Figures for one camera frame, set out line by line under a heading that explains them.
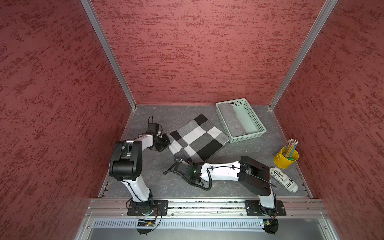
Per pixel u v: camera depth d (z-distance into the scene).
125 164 0.48
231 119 1.03
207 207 0.76
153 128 0.80
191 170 0.66
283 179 0.81
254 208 0.74
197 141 0.98
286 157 0.83
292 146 0.80
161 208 0.74
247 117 1.12
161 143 0.86
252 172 0.52
